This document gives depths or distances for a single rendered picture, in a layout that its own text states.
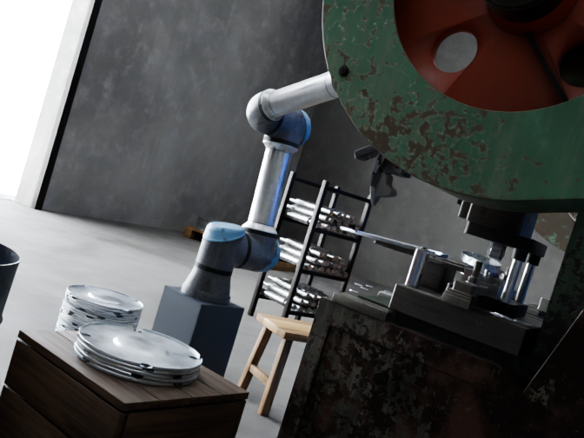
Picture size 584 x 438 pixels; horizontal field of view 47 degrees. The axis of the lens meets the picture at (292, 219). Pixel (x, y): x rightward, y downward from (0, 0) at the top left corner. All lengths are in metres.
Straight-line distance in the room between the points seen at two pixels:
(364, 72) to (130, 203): 6.02
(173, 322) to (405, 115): 1.03
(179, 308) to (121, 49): 4.98
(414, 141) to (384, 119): 0.08
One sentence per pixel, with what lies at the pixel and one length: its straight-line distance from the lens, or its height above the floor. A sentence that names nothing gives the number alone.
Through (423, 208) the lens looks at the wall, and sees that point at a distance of 8.81.
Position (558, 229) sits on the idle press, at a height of 1.00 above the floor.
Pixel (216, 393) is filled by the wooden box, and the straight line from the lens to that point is 1.58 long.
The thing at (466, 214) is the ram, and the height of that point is 0.91.
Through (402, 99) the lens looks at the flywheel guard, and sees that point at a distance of 1.35.
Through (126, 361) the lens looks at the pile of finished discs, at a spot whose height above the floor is 0.39.
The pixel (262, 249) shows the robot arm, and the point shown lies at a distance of 2.10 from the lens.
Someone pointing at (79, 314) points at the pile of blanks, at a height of 0.19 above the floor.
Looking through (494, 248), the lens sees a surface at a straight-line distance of 1.71.
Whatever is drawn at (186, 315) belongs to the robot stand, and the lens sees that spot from 2.01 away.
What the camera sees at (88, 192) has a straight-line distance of 6.86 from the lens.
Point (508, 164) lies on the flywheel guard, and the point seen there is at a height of 0.99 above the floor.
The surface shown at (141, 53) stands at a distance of 6.99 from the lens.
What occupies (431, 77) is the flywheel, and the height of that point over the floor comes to 1.14.
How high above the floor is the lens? 0.84
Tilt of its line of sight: 2 degrees down
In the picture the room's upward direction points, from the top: 17 degrees clockwise
